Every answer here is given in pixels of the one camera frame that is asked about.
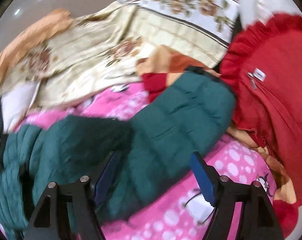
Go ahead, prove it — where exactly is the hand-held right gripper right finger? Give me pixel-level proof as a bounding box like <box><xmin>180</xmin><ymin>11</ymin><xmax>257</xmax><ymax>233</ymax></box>
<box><xmin>190</xmin><ymin>151</ymin><xmax>285</xmax><ymax>240</ymax></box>

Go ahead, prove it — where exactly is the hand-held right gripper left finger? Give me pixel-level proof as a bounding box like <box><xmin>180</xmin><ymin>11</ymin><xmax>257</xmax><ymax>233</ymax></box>
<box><xmin>24</xmin><ymin>151</ymin><xmax>121</xmax><ymax>240</ymax></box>

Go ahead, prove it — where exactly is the dark green puffer jacket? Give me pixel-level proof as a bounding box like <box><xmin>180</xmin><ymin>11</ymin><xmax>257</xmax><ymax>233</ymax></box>
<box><xmin>0</xmin><ymin>66</ymin><xmax>236</xmax><ymax>240</ymax></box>

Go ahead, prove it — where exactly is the pink penguin print blanket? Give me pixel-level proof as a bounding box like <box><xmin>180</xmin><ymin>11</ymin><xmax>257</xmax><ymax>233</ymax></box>
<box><xmin>0</xmin><ymin>82</ymin><xmax>279</xmax><ymax>240</ymax></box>

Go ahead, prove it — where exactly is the red ruffled cushion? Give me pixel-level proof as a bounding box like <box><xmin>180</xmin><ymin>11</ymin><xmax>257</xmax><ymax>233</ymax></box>
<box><xmin>220</xmin><ymin>12</ymin><xmax>302</xmax><ymax>210</ymax></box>

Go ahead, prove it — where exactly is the white pillow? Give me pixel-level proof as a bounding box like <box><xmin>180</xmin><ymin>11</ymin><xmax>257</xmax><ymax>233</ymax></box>
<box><xmin>1</xmin><ymin>82</ymin><xmax>42</xmax><ymax>130</ymax></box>

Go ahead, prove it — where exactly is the red orange cartoon bedsheet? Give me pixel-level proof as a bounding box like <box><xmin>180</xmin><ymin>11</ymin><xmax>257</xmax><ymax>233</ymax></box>
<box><xmin>137</xmin><ymin>45</ymin><xmax>302</xmax><ymax>238</ymax></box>

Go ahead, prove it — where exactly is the cream floral quilt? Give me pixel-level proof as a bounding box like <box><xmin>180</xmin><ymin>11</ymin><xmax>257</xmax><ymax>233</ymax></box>
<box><xmin>0</xmin><ymin>0</ymin><xmax>241</xmax><ymax>108</ymax></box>

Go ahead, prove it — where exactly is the orange ruffled pillow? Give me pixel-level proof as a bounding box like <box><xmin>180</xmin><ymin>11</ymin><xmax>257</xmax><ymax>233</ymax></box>
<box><xmin>0</xmin><ymin>9</ymin><xmax>74</xmax><ymax>85</ymax></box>

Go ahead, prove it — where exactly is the white fluffy cloth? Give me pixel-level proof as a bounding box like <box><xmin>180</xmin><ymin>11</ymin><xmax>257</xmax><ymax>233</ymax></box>
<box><xmin>241</xmin><ymin>0</ymin><xmax>301</xmax><ymax>28</ymax></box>

